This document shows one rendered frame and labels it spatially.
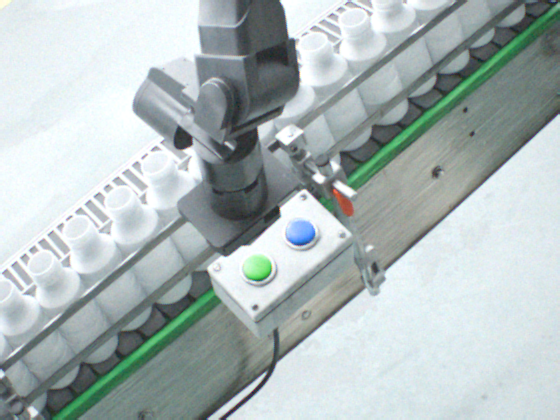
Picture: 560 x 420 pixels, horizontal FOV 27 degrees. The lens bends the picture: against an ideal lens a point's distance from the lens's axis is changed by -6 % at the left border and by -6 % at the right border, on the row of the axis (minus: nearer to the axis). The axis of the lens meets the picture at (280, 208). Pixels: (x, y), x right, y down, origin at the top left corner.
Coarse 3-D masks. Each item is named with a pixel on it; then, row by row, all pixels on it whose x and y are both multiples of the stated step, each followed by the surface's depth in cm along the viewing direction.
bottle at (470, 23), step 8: (472, 0) 154; (480, 0) 155; (464, 8) 155; (472, 8) 155; (480, 8) 156; (488, 8) 158; (464, 16) 156; (472, 16) 156; (480, 16) 157; (488, 16) 158; (464, 24) 157; (472, 24) 157; (480, 24) 157; (464, 32) 158; (472, 32) 158; (488, 32) 159; (480, 40) 159; (488, 40) 160; (472, 48) 161
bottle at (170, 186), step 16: (144, 160) 140; (160, 160) 141; (144, 176) 140; (160, 176) 138; (176, 176) 140; (160, 192) 140; (176, 192) 140; (160, 208) 141; (176, 208) 140; (176, 240) 145; (192, 240) 144; (192, 256) 146
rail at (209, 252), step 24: (456, 0) 151; (432, 24) 150; (336, 48) 152; (456, 48) 155; (432, 72) 154; (336, 96) 146; (408, 96) 153; (312, 120) 145; (336, 144) 150; (144, 192) 144; (120, 264) 138; (192, 264) 144; (96, 288) 137; (168, 288) 144; (72, 312) 136; (72, 360) 139; (48, 384) 139
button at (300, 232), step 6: (294, 222) 132; (300, 222) 132; (306, 222) 132; (288, 228) 132; (294, 228) 132; (300, 228) 132; (306, 228) 132; (312, 228) 132; (288, 234) 132; (294, 234) 132; (300, 234) 132; (306, 234) 132; (312, 234) 132; (294, 240) 131; (300, 240) 131; (306, 240) 131
